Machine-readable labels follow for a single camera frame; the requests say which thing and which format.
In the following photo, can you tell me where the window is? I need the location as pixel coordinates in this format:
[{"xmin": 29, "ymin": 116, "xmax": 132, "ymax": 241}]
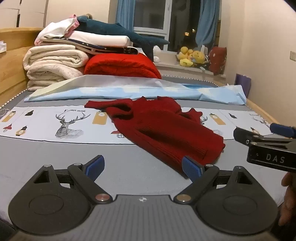
[{"xmin": 133, "ymin": 0, "xmax": 202, "ymax": 52}]

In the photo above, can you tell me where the white folded cloth pink trim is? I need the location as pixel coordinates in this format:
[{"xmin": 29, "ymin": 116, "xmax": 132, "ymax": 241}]
[{"xmin": 34, "ymin": 14, "xmax": 80, "ymax": 46}]

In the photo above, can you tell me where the blue curtain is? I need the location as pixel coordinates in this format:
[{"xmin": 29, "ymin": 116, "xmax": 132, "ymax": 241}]
[
  {"xmin": 195, "ymin": 0, "xmax": 220, "ymax": 46},
  {"xmin": 115, "ymin": 0, "xmax": 135, "ymax": 32}
]

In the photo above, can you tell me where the purple bag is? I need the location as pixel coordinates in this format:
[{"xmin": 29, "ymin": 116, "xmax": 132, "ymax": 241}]
[{"xmin": 234, "ymin": 73, "xmax": 252, "ymax": 98}]

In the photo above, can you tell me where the dark red knit sweater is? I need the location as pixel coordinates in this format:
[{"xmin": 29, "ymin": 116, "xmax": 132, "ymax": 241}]
[{"xmin": 84, "ymin": 96, "xmax": 226, "ymax": 179}]

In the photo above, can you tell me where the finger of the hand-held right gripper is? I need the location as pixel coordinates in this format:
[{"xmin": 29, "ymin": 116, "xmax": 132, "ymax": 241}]
[
  {"xmin": 233, "ymin": 127, "xmax": 296, "ymax": 146},
  {"xmin": 270, "ymin": 123, "xmax": 296, "ymax": 139}
]

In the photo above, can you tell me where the window sill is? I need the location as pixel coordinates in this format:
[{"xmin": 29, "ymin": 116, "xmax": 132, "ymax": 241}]
[{"xmin": 156, "ymin": 50, "xmax": 226, "ymax": 81}]

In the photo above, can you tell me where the white plush toy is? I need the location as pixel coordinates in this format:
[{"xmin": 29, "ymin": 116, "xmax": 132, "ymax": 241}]
[{"xmin": 153, "ymin": 45, "xmax": 161, "ymax": 64}]

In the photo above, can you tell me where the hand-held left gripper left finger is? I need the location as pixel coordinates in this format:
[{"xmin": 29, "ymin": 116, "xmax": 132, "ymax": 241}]
[{"xmin": 34, "ymin": 155, "xmax": 114, "ymax": 205}]

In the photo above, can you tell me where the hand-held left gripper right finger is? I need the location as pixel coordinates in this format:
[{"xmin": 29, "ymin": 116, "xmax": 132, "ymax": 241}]
[{"xmin": 173, "ymin": 156, "xmax": 253, "ymax": 205}]

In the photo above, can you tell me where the person's right hand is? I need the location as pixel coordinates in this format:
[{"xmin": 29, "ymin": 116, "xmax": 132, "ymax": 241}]
[{"xmin": 278, "ymin": 172, "xmax": 296, "ymax": 227}]

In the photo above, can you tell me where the red cushion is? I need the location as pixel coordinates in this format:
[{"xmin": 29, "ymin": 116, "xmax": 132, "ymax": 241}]
[{"xmin": 208, "ymin": 46, "xmax": 227, "ymax": 76}]

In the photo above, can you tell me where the dark blue shark plush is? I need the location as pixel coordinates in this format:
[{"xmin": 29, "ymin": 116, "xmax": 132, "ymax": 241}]
[{"xmin": 75, "ymin": 15, "xmax": 171, "ymax": 61}]

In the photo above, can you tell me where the beige cabinet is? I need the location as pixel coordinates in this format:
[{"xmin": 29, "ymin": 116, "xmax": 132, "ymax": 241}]
[{"xmin": 0, "ymin": 0, "xmax": 49, "ymax": 29}]

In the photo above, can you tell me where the red folded blanket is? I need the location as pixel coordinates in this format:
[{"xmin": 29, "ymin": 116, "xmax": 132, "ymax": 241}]
[{"xmin": 84, "ymin": 53, "xmax": 162, "ymax": 80}]

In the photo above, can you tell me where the yellow plush toy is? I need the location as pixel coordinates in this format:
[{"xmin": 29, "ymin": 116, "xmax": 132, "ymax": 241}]
[
  {"xmin": 192, "ymin": 50, "xmax": 206, "ymax": 65},
  {"xmin": 177, "ymin": 46, "xmax": 197, "ymax": 68}
]

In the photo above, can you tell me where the cream folded blanket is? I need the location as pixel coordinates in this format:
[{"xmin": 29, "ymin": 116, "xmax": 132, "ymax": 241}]
[{"xmin": 23, "ymin": 44, "xmax": 90, "ymax": 91}]

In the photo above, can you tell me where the light blue sheet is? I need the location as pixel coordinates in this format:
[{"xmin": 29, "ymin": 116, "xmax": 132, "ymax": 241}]
[{"xmin": 24, "ymin": 74, "xmax": 247, "ymax": 106}]

